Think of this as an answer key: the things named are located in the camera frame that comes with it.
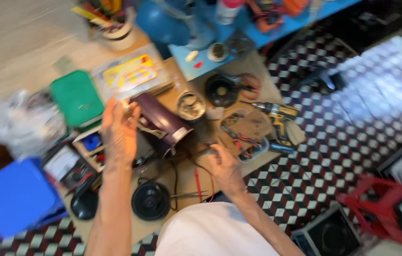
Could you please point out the person's right hand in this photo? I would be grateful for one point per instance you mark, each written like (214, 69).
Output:
(226, 170)

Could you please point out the person's left hand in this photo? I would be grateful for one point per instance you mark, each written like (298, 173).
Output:
(119, 133)

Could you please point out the person's right fingers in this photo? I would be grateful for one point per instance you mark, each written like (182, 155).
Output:
(217, 158)

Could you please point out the small dark tool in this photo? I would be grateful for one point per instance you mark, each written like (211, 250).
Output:
(206, 152)

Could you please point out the white tray of hand tools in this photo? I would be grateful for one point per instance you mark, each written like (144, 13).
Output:
(247, 138)

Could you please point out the metal tweezers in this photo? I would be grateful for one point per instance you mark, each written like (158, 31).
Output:
(188, 194)

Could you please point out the brown cardboard piece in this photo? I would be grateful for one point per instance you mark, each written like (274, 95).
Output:
(254, 126)

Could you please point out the round tin of paste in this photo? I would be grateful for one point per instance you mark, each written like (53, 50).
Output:
(190, 105)

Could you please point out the maroon blender base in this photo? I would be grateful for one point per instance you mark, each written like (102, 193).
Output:
(162, 122)

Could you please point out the black funnel-shaped blender part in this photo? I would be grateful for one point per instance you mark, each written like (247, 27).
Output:
(221, 90)

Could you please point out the person's white shirt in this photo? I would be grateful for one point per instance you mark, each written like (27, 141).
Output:
(211, 231)

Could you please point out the black round lid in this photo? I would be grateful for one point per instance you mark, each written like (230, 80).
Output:
(150, 201)

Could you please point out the clear case with yellow label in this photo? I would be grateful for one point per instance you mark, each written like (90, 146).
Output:
(129, 74)

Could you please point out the small wooden parts tray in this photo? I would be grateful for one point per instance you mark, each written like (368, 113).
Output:
(90, 146)

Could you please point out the induction cooktop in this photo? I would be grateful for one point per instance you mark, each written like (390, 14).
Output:
(325, 234)

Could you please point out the blue shelf with clutter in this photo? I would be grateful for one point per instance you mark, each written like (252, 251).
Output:
(236, 26)

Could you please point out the black round blender part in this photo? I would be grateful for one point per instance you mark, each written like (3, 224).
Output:
(84, 205)

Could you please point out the analog multimeter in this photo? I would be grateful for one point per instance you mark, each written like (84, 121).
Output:
(66, 167)

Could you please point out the green plastic box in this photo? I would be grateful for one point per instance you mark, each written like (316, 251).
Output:
(76, 99)

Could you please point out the white cup of tools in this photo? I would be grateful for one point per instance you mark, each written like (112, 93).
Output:
(113, 25)

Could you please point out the red plastic stool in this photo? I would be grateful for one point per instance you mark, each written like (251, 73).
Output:
(379, 208)

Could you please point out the clear plastic bag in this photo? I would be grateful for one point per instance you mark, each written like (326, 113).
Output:
(19, 122)

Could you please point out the blue plastic box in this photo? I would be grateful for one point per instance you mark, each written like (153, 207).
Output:
(17, 197)

